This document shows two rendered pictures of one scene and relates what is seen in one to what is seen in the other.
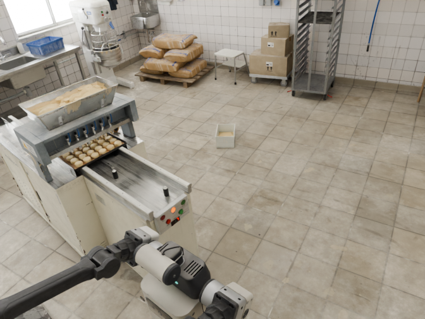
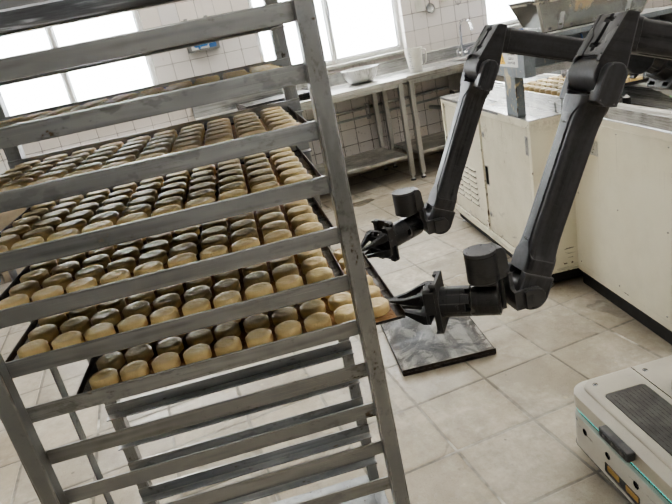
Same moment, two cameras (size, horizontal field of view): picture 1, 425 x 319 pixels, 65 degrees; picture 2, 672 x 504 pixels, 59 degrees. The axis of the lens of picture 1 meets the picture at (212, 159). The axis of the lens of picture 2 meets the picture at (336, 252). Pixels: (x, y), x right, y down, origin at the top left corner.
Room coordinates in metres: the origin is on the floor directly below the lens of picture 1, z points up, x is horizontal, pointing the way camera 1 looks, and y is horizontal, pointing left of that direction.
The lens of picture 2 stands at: (-0.86, 0.07, 1.38)
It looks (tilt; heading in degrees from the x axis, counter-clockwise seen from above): 21 degrees down; 41
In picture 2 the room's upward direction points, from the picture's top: 12 degrees counter-clockwise
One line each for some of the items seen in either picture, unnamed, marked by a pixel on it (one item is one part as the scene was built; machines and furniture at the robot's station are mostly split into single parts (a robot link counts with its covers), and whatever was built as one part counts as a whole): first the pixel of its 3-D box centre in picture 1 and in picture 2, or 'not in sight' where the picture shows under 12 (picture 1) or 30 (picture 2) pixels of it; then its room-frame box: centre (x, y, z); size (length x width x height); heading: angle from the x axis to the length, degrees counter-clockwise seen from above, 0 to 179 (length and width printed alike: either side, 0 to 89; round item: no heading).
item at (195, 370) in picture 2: not in sight; (199, 366); (-0.33, 0.89, 0.87); 0.64 x 0.03 x 0.03; 137
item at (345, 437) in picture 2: not in sight; (257, 463); (-0.07, 1.18, 0.33); 0.64 x 0.03 x 0.03; 137
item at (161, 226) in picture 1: (172, 213); not in sight; (1.43, 0.27, 0.77); 0.24 x 0.04 x 0.14; 135
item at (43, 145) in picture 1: (84, 135); (584, 62); (2.05, 0.87, 1.01); 0.72 x 0.33 x 0.34; 135
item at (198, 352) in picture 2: not in sight; (197, 354); (-0.31, 0.92, 0.87); 0.05 x 0.05 x 0.02
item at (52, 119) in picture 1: (73, 103); (582, 6); (2.05, 0.87, 1.25); 0.56 x 0.29 x 0.14; 135
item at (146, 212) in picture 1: (64, 155); (544, 97); (2.03, 1.06, 0.87); 2.01 x 0.03 x 0.07; 45
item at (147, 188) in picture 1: (145, 224); (656, 208); (1.69, 0.52, 0.45); 0.70 x 0.34 x 0.90; 45
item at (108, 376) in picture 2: not in sight; (104, 379); (-0.43, 1.04, 0.87); 0.05 x 0.05 x 0.02
